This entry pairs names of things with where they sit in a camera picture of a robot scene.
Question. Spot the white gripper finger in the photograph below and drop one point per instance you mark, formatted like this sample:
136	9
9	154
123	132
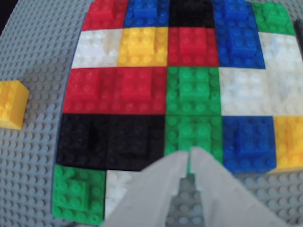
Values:
225	201
146	201

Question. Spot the yellow lego cube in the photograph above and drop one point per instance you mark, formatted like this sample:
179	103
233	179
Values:
11	104
142	47
288	142

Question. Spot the white lego cube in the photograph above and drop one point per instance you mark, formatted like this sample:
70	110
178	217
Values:
116	184
243	92
94	49

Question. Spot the black lego cube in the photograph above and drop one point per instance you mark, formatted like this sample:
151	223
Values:
80	139
191	13
135	142

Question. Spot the blue lego cube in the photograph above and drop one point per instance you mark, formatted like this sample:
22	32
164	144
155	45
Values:
234	14
240	49
248	142
146	13

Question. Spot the green lego cube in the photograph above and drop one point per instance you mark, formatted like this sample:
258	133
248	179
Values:
274	17
194	89
78	194
194	132

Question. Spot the red lego cube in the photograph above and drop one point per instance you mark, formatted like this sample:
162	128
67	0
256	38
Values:
104	14
87	89
137	89
193	47

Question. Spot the grey studded lego baseplate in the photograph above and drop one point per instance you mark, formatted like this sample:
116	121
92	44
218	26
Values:
28	47

